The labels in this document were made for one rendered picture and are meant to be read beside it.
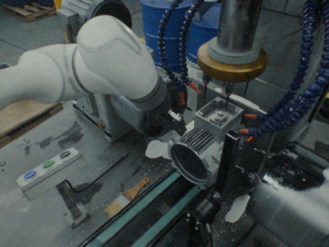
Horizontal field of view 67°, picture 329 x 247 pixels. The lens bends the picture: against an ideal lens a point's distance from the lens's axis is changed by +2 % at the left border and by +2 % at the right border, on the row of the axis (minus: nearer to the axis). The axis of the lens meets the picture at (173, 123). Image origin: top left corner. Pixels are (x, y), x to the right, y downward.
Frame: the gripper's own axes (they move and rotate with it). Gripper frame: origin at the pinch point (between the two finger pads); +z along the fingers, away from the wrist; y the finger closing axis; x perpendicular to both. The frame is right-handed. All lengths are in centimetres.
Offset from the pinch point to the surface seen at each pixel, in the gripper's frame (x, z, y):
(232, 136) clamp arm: -3.1, -13.8, -19.7
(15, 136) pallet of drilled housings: 78, 81, 176
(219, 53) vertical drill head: -18.1, -17.1, -6.2
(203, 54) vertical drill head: -17.2, -15.4, -1.2
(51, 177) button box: 32.9, -12.8, 15.4
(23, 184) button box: 37.4, -17.1, 16.8
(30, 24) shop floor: -25, 144, 430
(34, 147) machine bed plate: 42, 12, 60
